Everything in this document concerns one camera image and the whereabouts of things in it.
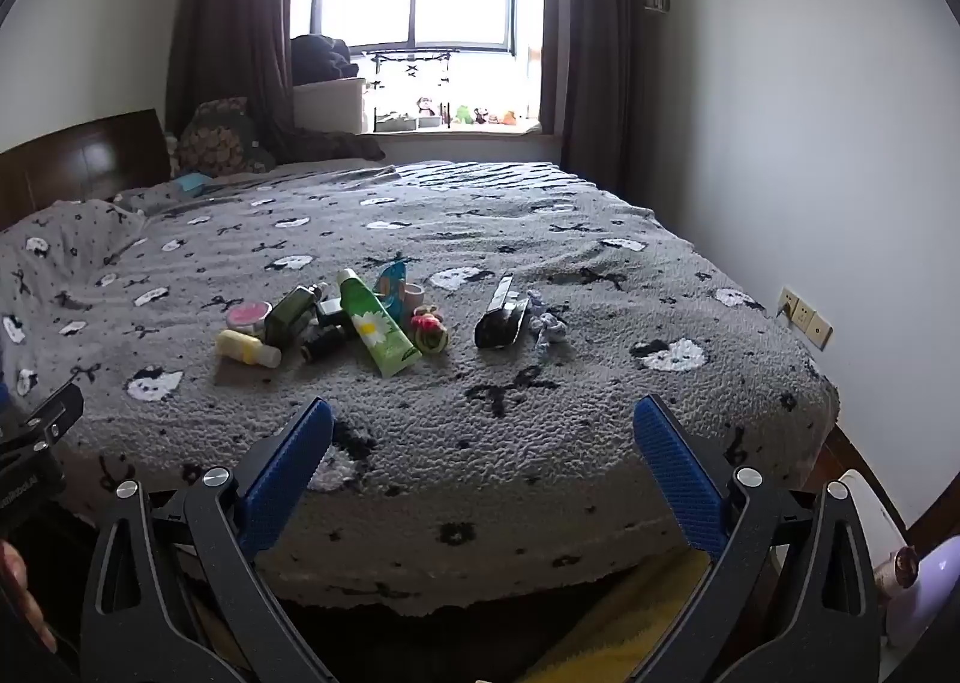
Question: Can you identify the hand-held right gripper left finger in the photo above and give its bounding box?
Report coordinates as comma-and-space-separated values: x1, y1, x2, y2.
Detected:
79, 396, 338, 683

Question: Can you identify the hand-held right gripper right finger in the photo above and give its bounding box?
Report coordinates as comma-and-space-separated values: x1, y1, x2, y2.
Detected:
634, 394, 890, 683

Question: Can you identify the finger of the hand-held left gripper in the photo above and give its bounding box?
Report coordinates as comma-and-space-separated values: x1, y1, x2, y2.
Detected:
0, 383, 85, 455

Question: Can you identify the pink lid round tin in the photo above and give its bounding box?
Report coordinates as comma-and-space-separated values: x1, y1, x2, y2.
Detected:
227, 300, 272, 339

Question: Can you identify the pink green knitted scrunchie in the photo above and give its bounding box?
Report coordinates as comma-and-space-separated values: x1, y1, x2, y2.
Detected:
409, 306, 451, 356

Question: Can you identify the person's left hand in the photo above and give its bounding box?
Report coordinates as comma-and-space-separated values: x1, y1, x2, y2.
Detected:
0, 540, 59, 654

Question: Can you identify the small black bottle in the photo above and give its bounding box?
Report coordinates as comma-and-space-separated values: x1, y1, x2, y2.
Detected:
300, 323, 350, 363

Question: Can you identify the small yellow bottle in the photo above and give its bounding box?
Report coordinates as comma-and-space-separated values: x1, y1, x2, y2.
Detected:
215, 328, 283, 369

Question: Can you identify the dark wooden bed base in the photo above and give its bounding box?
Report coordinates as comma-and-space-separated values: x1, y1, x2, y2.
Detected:
814, 424, 857, 497

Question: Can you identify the yellow fleece blanket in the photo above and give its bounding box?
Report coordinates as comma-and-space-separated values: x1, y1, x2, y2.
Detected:
517, 548, 713, 683

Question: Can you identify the dark green bottle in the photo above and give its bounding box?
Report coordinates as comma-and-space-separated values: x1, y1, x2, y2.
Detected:
264, 282, 331, 347

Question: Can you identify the green daisy print tube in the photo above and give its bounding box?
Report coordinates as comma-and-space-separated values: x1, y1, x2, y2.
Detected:
336, 268, 422, 378

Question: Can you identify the grey printed pillow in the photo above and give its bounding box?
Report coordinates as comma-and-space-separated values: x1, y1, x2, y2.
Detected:
0, 199, 147, 354

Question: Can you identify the wooden bed headboard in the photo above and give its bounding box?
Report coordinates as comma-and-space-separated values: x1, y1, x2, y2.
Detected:
0, 109, 173, 230

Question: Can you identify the lavender hair dryer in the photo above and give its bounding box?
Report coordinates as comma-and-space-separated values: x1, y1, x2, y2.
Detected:
832, 469, 960, 654

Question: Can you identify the grey printed fleece blanket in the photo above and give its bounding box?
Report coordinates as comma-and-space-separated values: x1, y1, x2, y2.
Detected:
0, 160, 839, 616

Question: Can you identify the dark cloth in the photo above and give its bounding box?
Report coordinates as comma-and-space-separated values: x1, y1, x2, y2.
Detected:
285, 128, 387, 163

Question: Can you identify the floral cushion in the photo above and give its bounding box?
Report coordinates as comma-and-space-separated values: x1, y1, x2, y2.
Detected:
176, 97, 278, 178

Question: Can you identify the white storage box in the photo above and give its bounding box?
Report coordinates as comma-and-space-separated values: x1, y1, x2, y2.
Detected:
292, 77, 368, 136

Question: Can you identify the dark clothes pile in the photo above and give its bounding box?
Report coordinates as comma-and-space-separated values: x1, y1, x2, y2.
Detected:
290, 34, 361, 86

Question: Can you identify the dark brown curtain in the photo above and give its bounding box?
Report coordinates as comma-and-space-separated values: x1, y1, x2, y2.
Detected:
536, 0, 653, 197
169, 0, 323, 160

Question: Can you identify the hanging clip rack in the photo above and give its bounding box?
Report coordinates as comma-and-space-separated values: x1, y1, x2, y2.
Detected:
364, 49, 455, 92

